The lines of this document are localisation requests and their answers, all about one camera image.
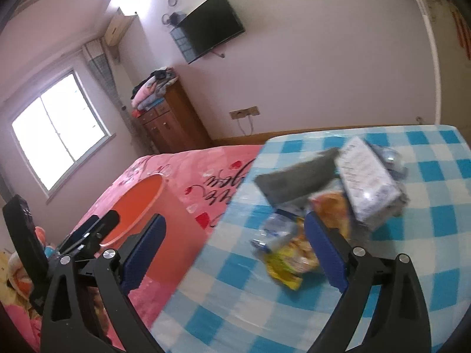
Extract blue white checkered tablecloth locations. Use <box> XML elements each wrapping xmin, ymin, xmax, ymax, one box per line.
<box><xmin>151</xmin><ymin>125</ymin><xmax>470</xmax><ymax>352</ymax></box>

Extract black socket cable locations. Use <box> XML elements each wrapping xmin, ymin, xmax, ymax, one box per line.
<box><xmin>237</xmin><ymin>116</ymin><xmax>256</xmax><ymax>138</ymax></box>

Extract orange plastic trash bucket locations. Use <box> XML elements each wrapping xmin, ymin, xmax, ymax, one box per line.
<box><xmin>101</xmin><ymin>174</ymin><xmax>208</xmax><ymax>292</ymax></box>

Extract grey checked curtain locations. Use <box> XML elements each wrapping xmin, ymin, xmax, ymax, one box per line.
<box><xmin>82</xmin><ymin>39</ymin><xmax>152</xmax><ymax>155</ymax></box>

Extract orange snack bag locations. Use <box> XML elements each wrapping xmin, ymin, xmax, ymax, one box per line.
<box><xmin>309</xmin><ymin>190</ymin><xmax>351</xmax><ymax>239</ymax></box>

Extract red door decoration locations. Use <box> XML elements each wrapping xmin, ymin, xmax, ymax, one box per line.
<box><xmin>451</xmin><ymin>8</ymin><xmax>471</xmax><ymax>60</ymax></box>

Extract pink printed bed blanket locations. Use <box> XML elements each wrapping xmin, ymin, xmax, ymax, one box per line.
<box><xmin>1</xmin><ymin>145</ymin><xmax>260</xmax><ymax>352</ymax></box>

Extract folded clothes pile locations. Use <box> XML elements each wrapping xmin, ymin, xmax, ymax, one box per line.
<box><xmin>131</xmin><ymin>67</ymin><xmax>179</xmax><ymax>111</ymax></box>

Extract grey cloth rag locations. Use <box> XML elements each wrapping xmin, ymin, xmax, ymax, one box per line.
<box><xmin>254</xmin><ymin>147</ymin><xmax>339</xmax><ymax>207</ymax></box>

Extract yellow snack wrapper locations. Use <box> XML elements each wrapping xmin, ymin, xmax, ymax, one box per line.
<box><xmin>263</xmin><ymin>224</ymin><xmax>320</xmax><ymax>291</ymax></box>

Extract wall power socket strip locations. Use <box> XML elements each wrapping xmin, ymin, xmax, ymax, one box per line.
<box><xmin>229</xmin><ymin>106</ymin><xmax>259</xmax><ymax>119</ymax></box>

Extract white air conditioner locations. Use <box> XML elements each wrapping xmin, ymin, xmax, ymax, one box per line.
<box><xmin>104</xmin><ymin>8</ymin><xmax>137</xmax><ymax>47</ymax></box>

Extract black wall television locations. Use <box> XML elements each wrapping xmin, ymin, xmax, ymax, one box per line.
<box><xmin>170</xmin><ymin>0</ymin><xmax>245</xmax><ymax>64</ymax></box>

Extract bright window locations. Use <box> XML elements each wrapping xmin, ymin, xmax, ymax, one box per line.
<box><xmin>12</xmin><ymin>71</ymin><xmax>111</xmax><ymax>193</ymax></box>

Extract white room door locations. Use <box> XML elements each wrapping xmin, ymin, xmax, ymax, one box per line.
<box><xmin>416</xmin><ymin>0</ymin><xmax>470</xmax><ymax>131</ymax></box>

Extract brown wooden cabinet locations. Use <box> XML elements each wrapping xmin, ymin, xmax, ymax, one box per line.
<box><xmin>137</xmin><ymin>81</ymin><xmax>212</xmax><ymax>154</ymax></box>

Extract white tissue pack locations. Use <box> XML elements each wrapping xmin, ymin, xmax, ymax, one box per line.
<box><xmin>335</xmin><ymin>136</ymin><xmax>409</xmax><ymax>231</ymax></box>

